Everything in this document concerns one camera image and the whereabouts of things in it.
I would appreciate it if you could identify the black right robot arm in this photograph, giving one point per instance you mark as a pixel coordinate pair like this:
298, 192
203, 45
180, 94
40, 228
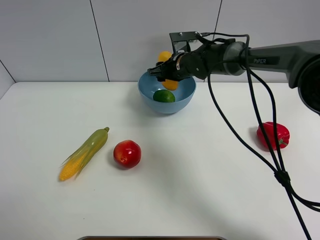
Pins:
300, 62

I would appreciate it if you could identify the red apple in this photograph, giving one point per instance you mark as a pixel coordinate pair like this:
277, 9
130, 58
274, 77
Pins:
127, 154

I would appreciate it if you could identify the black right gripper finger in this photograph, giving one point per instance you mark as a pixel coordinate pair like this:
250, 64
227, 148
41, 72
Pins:
168, 64
159, 72

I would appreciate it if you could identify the corn cob with green husk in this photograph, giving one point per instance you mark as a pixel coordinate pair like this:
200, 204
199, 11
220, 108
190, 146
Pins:
78, 160

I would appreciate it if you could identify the yellow mango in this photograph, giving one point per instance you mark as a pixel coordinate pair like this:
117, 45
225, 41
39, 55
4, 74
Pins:
167, 83

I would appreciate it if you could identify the green lime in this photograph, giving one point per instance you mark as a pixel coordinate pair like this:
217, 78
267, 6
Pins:
164, 96

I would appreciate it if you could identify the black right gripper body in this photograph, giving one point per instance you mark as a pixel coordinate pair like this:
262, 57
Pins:
204, 61

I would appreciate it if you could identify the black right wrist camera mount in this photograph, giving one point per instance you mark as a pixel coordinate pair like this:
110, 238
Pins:
180, 41

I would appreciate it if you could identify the red bell pepper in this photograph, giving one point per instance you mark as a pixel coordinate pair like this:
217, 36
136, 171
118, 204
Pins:
283, 135

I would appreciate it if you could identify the light blue bowl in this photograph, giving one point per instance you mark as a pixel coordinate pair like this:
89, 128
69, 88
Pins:
148, 85

